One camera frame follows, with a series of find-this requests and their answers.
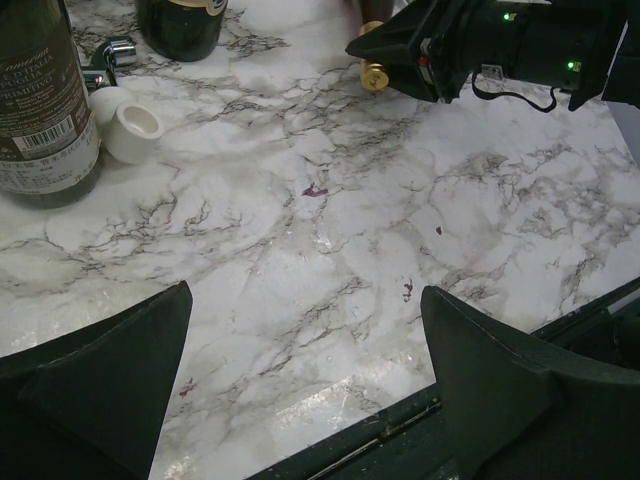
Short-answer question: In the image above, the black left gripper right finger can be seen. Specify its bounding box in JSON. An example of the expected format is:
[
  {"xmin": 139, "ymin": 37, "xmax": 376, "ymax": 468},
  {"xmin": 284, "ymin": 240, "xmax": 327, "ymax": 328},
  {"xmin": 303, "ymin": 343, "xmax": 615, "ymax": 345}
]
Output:
[{"xmin": 421, "ymin": 285, "xmax": 639, "ymax": 479}]

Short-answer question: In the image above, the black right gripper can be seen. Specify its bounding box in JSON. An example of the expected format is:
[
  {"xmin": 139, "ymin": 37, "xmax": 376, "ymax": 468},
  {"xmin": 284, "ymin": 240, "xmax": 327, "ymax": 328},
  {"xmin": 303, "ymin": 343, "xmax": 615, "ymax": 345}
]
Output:
[{"xmin": 346, "ymin": 1, "xmax": 628, "ymax": 103}]

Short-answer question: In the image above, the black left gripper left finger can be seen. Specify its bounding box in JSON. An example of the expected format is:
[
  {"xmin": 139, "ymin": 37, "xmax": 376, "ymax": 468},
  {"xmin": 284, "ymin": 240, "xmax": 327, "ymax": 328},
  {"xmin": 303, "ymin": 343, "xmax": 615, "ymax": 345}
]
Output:
[{"xmin": 1, "ymin": 282, "xmax": 193, "ymax": 479}]

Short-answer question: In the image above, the red wine bottle gold cap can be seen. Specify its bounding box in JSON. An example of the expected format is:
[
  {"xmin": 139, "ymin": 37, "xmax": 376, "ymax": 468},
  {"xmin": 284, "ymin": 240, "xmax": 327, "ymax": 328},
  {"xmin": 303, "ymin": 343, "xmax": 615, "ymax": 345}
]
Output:
[{"xmin": 355, "ymin": 0, "xmax": 395, "ymax": 91}]

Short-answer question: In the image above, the green bottle cream label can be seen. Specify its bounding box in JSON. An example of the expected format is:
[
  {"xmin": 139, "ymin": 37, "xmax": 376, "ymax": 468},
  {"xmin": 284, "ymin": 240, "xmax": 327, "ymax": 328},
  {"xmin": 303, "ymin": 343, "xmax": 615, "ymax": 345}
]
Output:
[{"xmin": 135, "ymin": 0, "xmax": 228, "ymax": 62}]

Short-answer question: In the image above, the green bottle silver neck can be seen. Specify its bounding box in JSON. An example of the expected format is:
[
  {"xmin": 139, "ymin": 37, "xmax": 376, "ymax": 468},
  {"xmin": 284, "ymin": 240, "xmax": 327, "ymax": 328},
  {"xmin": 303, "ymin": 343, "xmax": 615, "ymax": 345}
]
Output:
[{"xmin": 1, "ymin": 1, "xmax": 101, "ymax": 209}]

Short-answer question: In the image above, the white cork stopper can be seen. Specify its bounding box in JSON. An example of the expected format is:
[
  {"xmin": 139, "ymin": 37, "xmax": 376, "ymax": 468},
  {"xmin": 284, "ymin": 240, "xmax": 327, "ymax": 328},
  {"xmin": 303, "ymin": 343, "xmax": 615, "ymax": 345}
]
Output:
[{"xmin": 89, "ymin": 86, "xmax": 164, "ymax": 165}]

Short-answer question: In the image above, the silver metal stopper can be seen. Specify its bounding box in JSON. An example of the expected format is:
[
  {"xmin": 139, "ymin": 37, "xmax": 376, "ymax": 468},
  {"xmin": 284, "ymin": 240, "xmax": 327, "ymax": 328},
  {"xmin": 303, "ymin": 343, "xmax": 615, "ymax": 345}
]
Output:
[{"xmin": 81, "ymin": 36, "xmax": 137, "ymax": 94}]

